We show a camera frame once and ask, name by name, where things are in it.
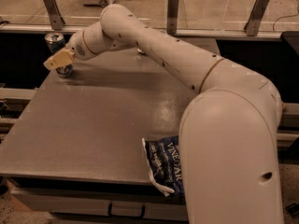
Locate right metal bracket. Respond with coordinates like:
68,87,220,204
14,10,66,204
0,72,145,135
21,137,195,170
244,0,270,36

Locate blue redbull can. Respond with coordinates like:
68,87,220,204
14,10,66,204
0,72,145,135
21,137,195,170
44,33,73,78

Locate left metal bracket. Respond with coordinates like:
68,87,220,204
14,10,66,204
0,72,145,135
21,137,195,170
43,0,65,30

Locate blue kettle chip bag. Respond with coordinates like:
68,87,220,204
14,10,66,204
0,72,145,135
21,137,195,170
142,135,185,198

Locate silver can lying down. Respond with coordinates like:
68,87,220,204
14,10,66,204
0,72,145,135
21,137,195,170
137,49,145,55

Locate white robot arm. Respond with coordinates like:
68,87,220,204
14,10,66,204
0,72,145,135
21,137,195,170
44,5,284,224

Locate black drawer handle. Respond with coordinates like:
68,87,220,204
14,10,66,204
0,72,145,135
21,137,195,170
107,203,146,218

